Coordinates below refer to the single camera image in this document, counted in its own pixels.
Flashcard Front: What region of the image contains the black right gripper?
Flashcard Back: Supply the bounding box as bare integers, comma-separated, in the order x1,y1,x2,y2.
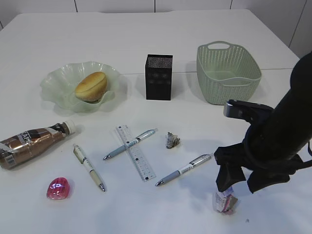
214,99,312,194

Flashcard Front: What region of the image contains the white paper ball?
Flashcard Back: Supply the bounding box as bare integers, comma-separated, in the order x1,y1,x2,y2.
213,187,239,215

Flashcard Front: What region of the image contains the small grey paper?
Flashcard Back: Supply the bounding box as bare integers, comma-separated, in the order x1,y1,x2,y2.
166,132,180,149

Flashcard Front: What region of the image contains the brown bread loaf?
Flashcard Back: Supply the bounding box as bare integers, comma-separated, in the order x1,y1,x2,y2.
75,72,108,102

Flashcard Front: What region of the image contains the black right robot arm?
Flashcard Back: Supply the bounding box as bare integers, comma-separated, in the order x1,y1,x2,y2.
214,54,312,193

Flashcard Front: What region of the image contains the grey grip ballpoint pen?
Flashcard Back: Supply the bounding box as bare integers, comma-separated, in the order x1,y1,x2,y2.
156,154,214,187

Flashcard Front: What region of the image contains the blue grip pen on ruler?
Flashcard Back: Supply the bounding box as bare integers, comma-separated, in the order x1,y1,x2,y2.
103,128,158,160

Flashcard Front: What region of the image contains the green plastic woven basket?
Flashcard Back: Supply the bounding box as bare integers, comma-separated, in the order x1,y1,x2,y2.
196,41,262,105

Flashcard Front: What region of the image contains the black mesh pen holder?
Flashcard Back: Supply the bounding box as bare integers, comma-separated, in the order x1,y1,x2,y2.
145,54,173,100

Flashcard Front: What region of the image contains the beige grip ballpoint pen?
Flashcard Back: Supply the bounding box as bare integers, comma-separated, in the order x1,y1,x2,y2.
73,144,106,192

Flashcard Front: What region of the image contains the green wavy glass plate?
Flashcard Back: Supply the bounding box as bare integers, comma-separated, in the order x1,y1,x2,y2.
40,61,120,113

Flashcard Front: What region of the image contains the clear plastic ruler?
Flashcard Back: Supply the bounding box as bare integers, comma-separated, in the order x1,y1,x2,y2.
116,125,157,182

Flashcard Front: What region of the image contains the brown coffee drink bottle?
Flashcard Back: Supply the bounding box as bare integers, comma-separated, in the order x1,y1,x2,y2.
0,120,76,170

